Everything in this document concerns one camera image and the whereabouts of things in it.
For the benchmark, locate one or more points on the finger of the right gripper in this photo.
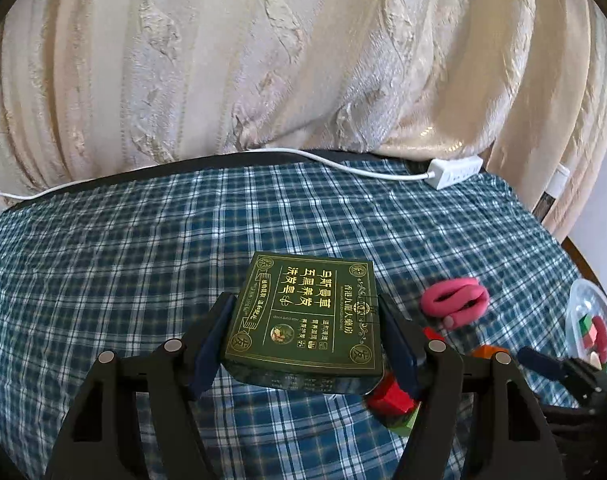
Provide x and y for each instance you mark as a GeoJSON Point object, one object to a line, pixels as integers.
{"type": "Point", "coordinates": [546, 366]}

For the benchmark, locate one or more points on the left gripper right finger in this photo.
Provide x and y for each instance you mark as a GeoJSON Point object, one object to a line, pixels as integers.
{"type": "Point", "coordinates": [485, 405]}

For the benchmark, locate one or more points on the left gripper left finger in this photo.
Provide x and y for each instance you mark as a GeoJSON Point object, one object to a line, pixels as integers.
{"type": "Point", "coordinates": [101, 437]}

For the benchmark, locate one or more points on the orange toy brick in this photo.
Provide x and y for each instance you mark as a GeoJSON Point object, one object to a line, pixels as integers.
{"type": "Point", "coordinates": [486, 351]}

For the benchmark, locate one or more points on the plain green toy brick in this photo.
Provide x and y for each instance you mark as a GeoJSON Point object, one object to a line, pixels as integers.
{"type": "Point", "coordinates": [404, 425]}

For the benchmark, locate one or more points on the red toy brick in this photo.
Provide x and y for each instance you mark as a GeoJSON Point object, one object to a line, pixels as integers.
{"type": "Point", "coordinates": [391, 394]}

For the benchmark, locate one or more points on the dark green tea box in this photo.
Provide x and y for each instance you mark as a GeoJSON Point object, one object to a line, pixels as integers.
{"type": "Point", "coordinates": [306, 323]}

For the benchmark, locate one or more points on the pink and green block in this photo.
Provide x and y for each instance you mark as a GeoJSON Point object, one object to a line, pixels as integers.
{"type": "Point", "coordinates": [589, 331]}

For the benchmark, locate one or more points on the pink foam roller straight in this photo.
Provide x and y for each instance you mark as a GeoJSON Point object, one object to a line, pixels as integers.
{"type": "Point", "coordinates": [601, 343]}

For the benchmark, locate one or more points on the clear plastic bowl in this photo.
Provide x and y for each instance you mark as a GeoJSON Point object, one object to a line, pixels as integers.
{"type": "Point", "coordinates": [584, 298]}

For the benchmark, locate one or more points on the white tower heater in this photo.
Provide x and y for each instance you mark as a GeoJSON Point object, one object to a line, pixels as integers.
{"type": "Point", "coordinates": [552, 192]}

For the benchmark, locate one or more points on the blue plaid tablecloth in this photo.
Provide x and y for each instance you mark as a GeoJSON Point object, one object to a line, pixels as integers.
{"type": "Point", "coordinates": [127, 265]}

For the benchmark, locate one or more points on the white power strip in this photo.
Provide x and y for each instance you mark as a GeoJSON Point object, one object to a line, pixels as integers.
{"type": "Point", "coordinates": [445, 173]}

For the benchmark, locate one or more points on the cream curtain right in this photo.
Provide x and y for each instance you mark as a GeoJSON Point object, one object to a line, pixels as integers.
{"type": "Point", "coordinates": [559, 118]}

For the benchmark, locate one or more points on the cream patterned curtain left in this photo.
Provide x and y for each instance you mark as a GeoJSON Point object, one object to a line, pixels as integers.
{"type": "Point", "coordinates": [90, 88]}

